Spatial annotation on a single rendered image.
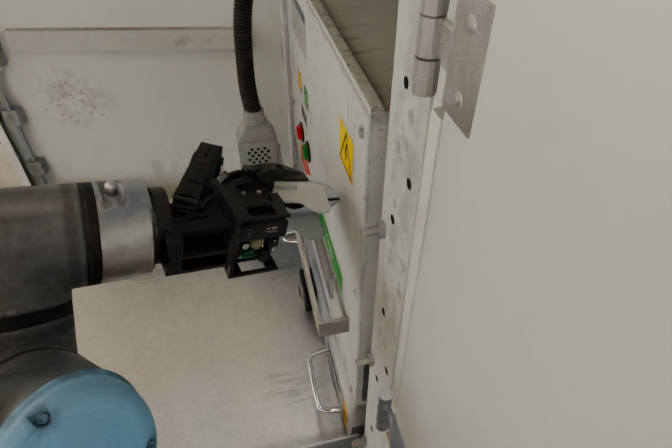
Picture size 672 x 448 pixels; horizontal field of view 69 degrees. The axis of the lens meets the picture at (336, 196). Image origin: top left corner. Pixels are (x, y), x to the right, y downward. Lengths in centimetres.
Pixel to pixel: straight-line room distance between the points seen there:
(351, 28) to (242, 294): 58
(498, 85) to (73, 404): 26
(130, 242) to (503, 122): 34
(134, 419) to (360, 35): 40
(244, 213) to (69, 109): 79
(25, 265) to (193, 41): 66
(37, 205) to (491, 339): 35
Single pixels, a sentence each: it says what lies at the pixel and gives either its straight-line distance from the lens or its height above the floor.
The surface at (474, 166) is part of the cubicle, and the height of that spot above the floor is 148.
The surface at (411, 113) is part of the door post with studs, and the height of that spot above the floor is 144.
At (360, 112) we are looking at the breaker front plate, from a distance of 42.
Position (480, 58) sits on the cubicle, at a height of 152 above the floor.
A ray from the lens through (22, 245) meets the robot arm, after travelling 43.
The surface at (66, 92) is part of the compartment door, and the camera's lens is 117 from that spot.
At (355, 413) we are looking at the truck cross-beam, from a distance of 74.
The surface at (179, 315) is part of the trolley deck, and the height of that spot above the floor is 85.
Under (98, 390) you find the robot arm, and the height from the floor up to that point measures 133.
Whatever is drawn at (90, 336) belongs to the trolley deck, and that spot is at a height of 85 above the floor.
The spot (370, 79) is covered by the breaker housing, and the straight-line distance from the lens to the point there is 44.
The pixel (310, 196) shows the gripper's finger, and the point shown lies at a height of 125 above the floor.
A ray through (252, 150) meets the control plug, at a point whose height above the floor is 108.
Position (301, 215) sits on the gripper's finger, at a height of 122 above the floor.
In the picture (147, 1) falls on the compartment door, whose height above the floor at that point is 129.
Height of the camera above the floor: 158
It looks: 40 degrees down
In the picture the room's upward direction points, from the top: straight up
